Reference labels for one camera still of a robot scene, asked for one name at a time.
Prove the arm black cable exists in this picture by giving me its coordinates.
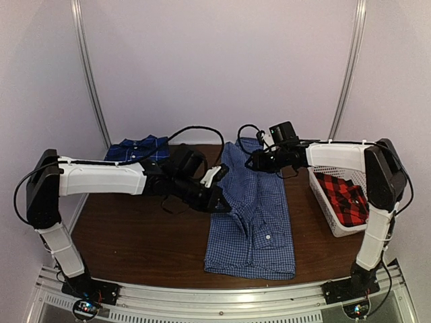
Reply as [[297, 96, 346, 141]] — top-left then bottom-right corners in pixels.
[[237, 124, 270, 152], [13, 126, 226, 216]]

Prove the dark blue plaid folded shirt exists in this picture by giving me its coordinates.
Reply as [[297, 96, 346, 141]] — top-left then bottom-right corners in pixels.
[[104, 135, 170, 162]]

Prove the white plastic basket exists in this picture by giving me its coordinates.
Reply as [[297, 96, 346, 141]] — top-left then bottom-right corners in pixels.
[[308, 166, 369, 238]]

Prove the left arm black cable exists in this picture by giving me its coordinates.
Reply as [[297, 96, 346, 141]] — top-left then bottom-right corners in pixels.
[[13, 126, 226, 216]]

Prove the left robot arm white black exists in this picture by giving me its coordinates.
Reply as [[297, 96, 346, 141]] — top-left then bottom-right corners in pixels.
[[18, 144, 232, 299]]

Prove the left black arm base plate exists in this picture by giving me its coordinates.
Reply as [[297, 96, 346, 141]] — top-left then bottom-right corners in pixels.
[[61, 278, 120, 306]]

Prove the red black plaid shirt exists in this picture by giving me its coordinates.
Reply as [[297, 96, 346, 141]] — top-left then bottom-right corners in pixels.
[[314, 172, 369, 227]]

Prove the circuit board with leds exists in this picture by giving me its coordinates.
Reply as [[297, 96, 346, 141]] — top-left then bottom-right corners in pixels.
[[72, 299, 102, 320], [343, 300, 370, 320]]

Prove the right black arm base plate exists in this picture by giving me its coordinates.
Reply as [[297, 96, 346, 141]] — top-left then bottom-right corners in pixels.
[[321, 278, 380, 305]]

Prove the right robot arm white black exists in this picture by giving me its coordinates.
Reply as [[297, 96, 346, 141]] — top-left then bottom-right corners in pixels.
[[245, 138, 411, 297]]

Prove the blue small-check long sleeve shirt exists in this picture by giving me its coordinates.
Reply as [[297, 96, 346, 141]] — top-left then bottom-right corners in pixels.
[[204, 138, 296, 280]]

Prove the left circuit board with leds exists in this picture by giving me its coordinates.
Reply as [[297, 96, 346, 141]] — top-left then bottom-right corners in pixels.
[[72, 299, 102, 320]]

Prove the right circuit board with leds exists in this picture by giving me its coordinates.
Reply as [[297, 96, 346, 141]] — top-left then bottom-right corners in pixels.
[[343, 300, 370, 320]]

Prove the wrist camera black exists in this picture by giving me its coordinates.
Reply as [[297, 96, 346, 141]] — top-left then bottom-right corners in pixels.
[[170, 144, 205, 177], [269, 121, 300, 145]]

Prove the left aluminium frame post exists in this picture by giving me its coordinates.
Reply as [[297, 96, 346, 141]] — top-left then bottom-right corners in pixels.
[[71, 0, 112, 149]]

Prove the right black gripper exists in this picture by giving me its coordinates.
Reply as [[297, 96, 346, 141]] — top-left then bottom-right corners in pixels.
[[246, 147, 288, 173]]

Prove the front aluminium rail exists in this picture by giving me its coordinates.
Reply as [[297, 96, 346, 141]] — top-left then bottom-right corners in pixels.
[[24, 264, 419, 322]]

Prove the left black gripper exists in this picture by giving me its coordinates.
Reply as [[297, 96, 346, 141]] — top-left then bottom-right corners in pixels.
[[172, 174, 232, 213]]

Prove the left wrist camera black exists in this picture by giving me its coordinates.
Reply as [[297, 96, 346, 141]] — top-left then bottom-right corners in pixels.
[[170, 144, 205, 177]]

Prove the aluminium frame post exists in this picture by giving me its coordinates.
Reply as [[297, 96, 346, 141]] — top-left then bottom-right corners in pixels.
[[328, 0, 367, 139], [71, 0, 112, 149]]

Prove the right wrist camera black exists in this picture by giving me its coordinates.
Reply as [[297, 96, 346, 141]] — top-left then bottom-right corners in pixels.
[[269, 121, 300, 145]]

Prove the right aluminium frame post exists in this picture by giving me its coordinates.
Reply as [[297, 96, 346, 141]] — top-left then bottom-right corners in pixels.
[[328, 0, 367, 139]]

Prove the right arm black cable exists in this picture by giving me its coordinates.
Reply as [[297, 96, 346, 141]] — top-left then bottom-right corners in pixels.
[[237, 124, 270, 152]]

